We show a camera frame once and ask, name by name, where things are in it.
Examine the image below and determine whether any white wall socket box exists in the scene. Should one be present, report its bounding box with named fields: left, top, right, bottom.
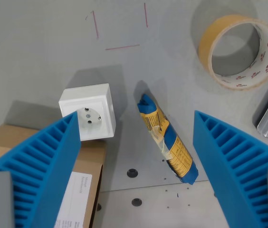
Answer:
left=58, top=83, right=116, bottom=142

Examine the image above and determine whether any brown cardboard box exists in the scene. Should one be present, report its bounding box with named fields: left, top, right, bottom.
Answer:
left=0, top=124, right=107, bottom=228

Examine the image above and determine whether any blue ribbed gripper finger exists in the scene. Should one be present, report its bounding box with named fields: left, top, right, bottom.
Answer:
left=192, top=110, right=268, bottom=228
left=0, top=111, right=81, bottom=228

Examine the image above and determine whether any clear packing tape roll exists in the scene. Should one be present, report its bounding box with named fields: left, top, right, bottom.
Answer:
left=197, top=14, right=268, bottom=91

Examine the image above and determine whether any blue bag with yellow label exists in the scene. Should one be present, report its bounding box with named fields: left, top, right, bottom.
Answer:
left=136, top=93, right=199, bottom=185

